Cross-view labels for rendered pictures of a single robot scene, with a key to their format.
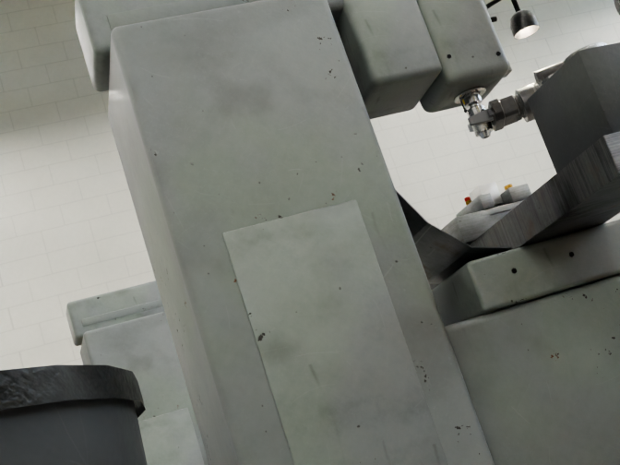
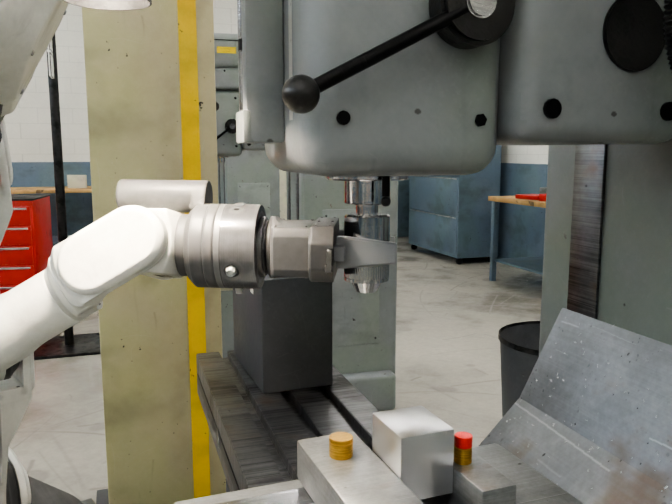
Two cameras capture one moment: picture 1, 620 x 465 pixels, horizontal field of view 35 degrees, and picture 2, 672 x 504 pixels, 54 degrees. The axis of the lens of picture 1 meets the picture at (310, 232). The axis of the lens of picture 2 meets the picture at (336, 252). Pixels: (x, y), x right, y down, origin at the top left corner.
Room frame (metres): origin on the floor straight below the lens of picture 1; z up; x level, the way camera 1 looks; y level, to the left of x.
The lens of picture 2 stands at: (3.07, -0.54, 1.33)
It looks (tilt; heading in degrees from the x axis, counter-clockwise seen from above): 9 degrees down; 179
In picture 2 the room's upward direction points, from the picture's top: straight up
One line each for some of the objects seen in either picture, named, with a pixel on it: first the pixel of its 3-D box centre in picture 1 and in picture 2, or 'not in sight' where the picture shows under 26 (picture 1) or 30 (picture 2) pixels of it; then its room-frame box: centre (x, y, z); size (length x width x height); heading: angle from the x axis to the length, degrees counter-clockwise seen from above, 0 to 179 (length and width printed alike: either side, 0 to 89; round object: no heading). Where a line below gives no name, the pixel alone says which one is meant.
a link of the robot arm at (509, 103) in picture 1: (514, 109); (279, 249); (2.38, -0.59, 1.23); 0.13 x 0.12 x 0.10; 176
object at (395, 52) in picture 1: (379, 53); (539, 21); (2.33, -0.31, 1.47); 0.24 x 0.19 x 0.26; 17
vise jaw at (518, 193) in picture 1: (507, 202); (354, 489); (2.52, -0.52, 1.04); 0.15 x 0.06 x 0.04; 20
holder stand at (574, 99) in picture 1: (590, 109); (279, 315); (1.92, -0.62, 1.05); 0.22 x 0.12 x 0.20; 20
